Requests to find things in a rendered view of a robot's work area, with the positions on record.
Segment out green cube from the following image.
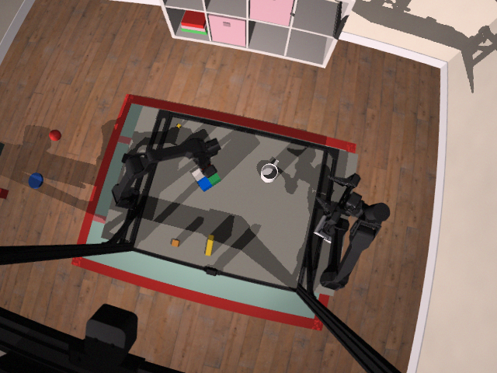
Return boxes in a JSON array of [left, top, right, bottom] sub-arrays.
[[208, 173, 221, 186]]

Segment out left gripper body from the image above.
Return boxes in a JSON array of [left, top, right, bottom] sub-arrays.
[[195, 155, 217, 178]]

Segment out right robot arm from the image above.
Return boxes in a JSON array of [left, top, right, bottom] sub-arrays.
[[320, 192, 390, 291]]

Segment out white mug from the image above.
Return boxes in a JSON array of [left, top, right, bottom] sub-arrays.
[[261, 160, 279, 183]]

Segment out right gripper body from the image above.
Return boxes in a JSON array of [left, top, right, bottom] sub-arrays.
[[325, 173, 366, 225]]

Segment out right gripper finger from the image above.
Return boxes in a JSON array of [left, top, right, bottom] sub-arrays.
[[315, 196, 335, 217], [327, 175, 352, 187]]

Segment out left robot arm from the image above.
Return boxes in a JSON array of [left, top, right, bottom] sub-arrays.
[[111, 138, 221, 206]]

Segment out yellow flat bar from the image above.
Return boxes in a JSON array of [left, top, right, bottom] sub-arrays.
[[206, 235, 214, 256]]

